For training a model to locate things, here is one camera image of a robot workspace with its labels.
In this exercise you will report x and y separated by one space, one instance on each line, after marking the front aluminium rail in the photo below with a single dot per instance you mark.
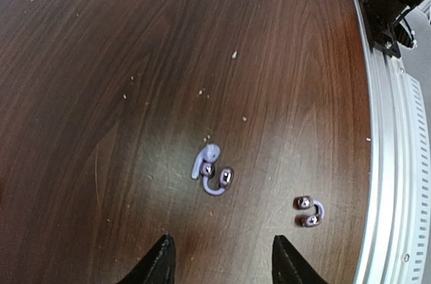
397 229

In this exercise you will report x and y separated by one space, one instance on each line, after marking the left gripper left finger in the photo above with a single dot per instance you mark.
157 266

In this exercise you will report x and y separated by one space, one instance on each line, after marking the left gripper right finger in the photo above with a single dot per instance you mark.
289 266

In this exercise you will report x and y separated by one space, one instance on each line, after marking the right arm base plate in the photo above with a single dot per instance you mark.
379 33

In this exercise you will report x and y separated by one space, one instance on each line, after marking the clip-on purple chrome earbud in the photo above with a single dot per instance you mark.
216 184

